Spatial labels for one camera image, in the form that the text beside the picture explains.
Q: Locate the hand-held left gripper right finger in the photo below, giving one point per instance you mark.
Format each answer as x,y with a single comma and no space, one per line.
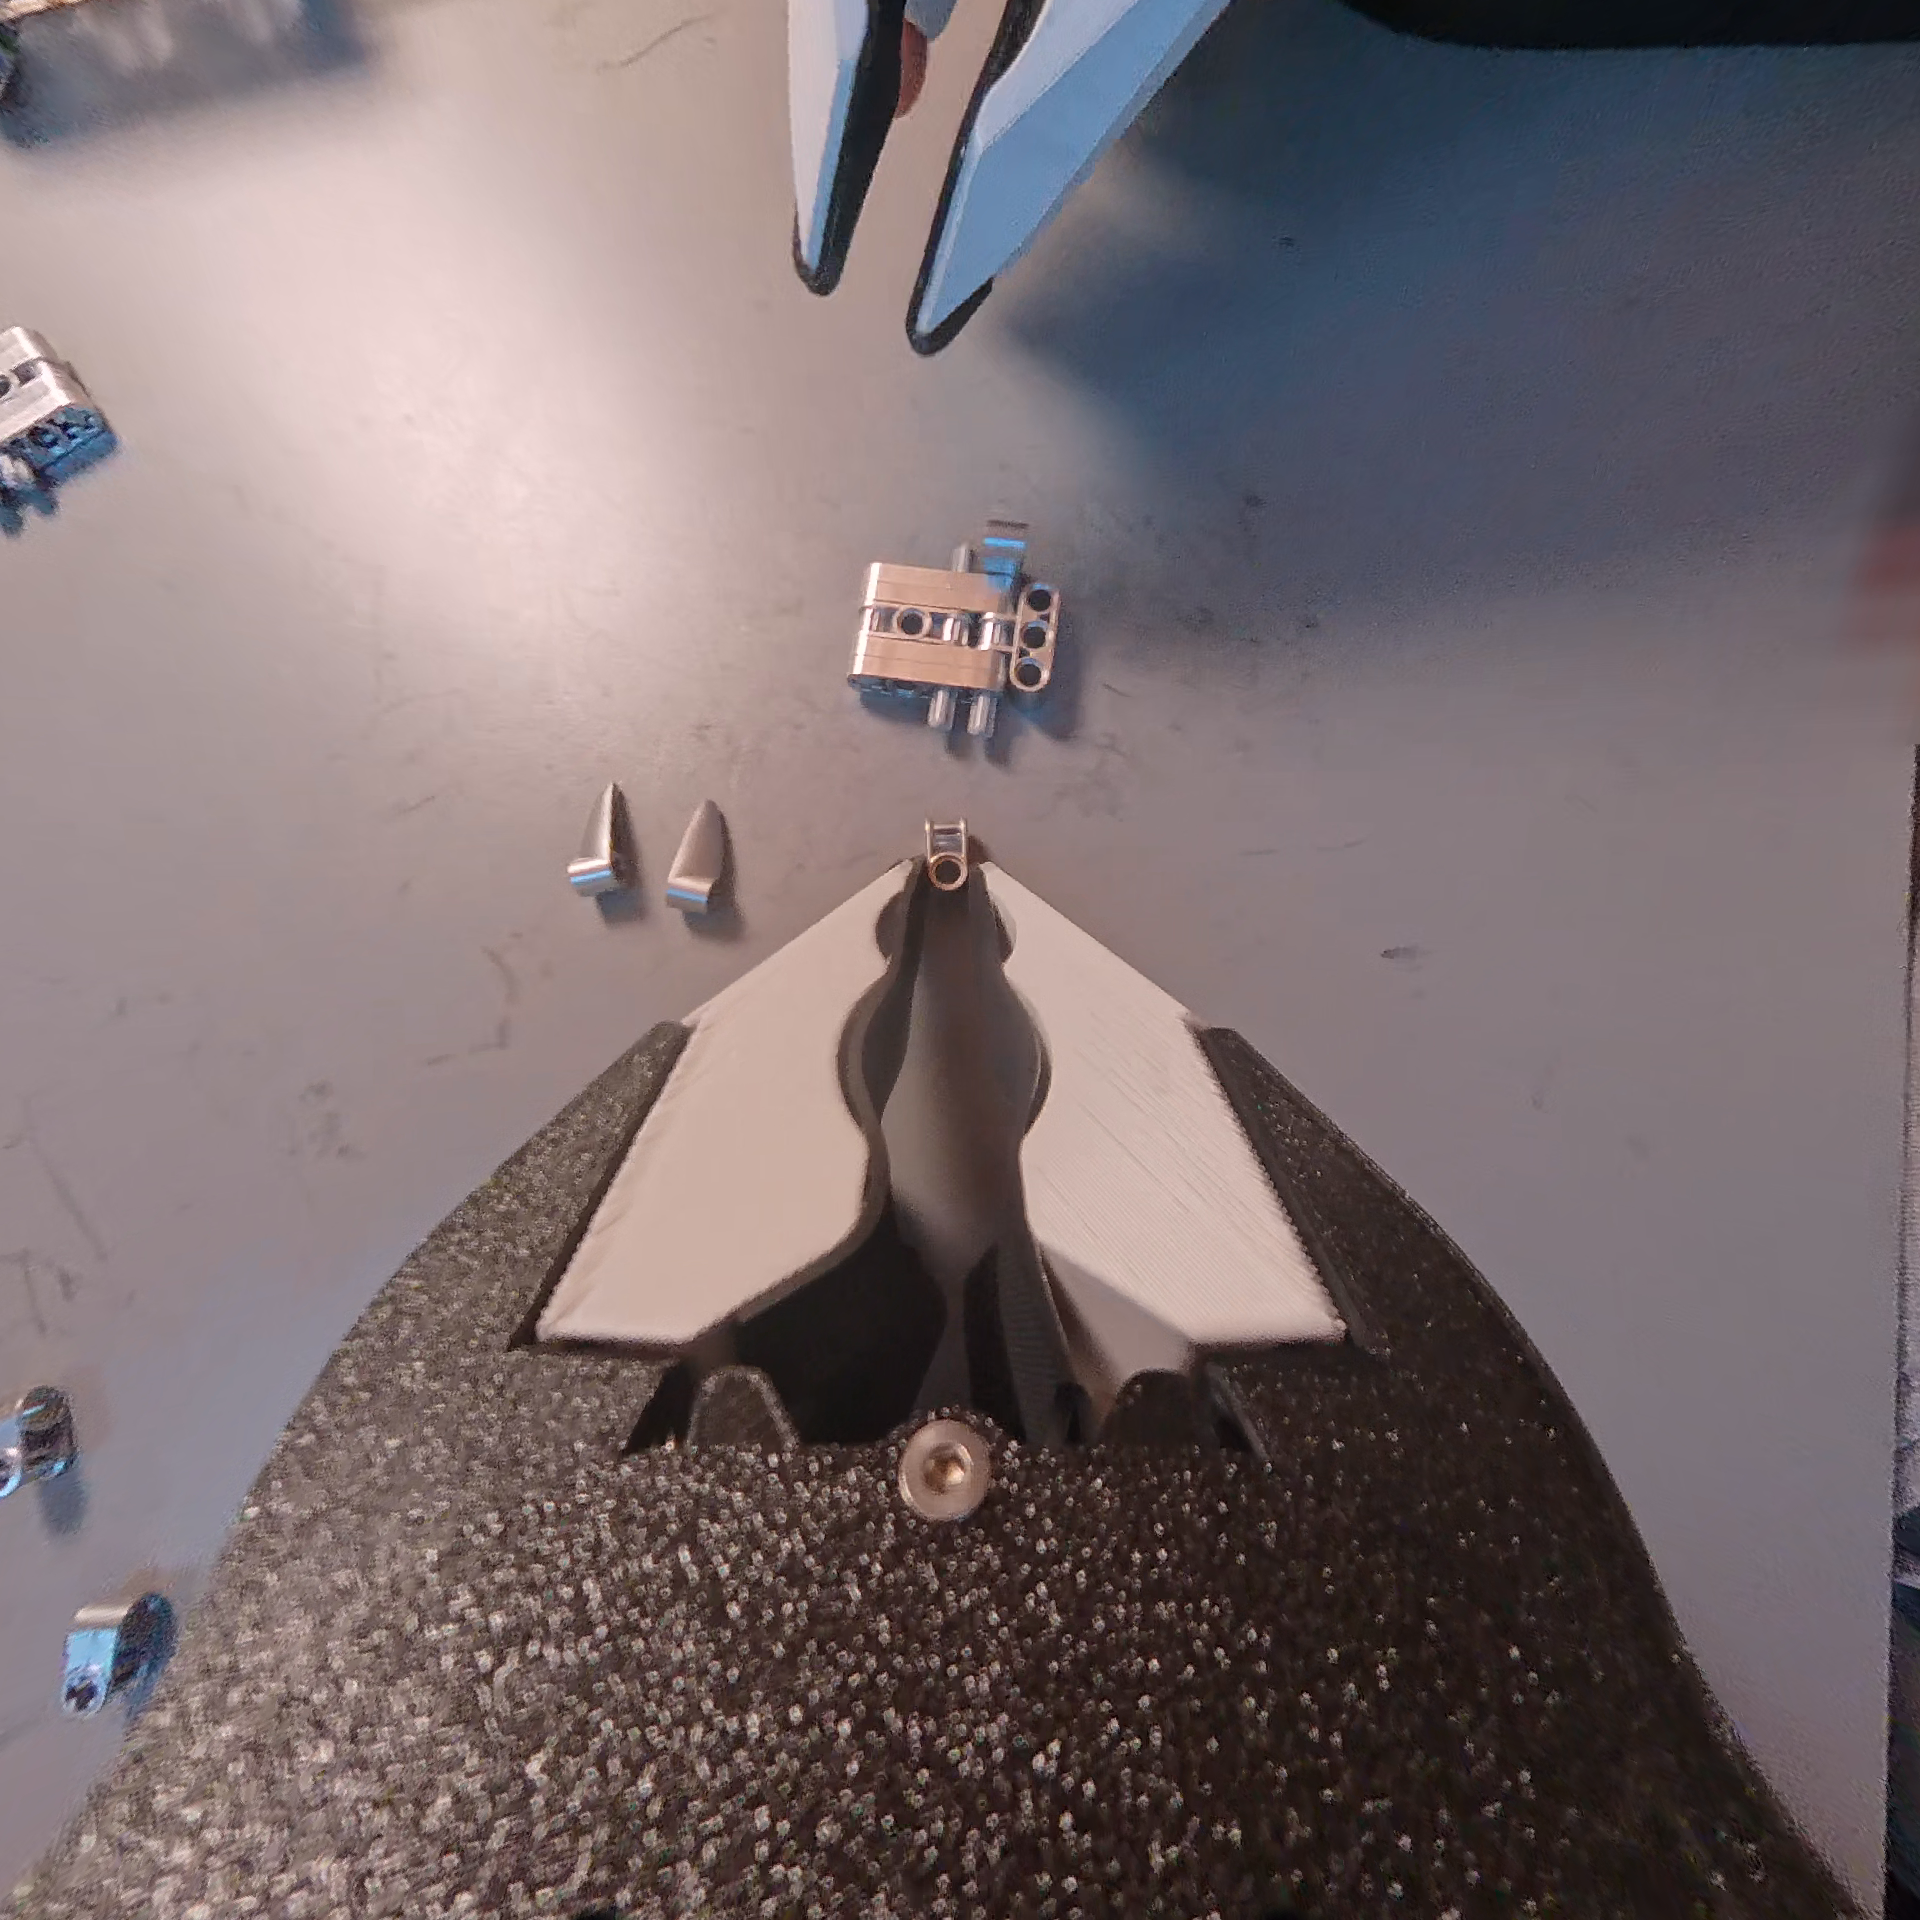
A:
1156,1171

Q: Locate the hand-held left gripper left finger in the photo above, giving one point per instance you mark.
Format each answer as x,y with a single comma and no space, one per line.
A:
737,1171

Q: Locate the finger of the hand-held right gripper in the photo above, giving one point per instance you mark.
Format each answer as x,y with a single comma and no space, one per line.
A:
835,121
1067,134

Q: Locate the small grey connector piece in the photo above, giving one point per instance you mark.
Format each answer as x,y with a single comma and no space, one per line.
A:
30,1441
950,860
114,1650

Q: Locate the small grey beam assembly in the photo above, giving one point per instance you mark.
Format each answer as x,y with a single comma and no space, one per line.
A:
47,405
956,630

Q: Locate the grey desk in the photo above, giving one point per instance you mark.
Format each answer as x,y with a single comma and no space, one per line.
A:
1500,750

